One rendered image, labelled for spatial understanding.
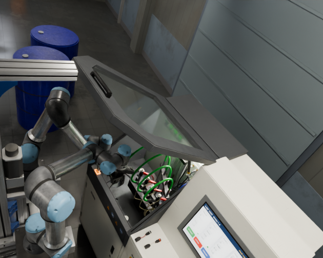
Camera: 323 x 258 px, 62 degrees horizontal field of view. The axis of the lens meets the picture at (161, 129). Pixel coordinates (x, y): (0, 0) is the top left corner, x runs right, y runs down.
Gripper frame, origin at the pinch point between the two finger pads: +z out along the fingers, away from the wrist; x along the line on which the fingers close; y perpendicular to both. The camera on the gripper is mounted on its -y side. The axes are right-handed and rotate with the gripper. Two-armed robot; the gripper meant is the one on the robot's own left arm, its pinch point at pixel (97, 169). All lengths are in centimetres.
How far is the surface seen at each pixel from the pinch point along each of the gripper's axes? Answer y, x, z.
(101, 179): -0.1, -7.8, 3.0
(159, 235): 16, -66, 0
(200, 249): 24, -90, -19
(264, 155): 204, -31, 22
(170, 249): 18, -77, 0
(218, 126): 79, -29, -52
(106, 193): -1.5, -20.2, 3.0
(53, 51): 25, 190, 6
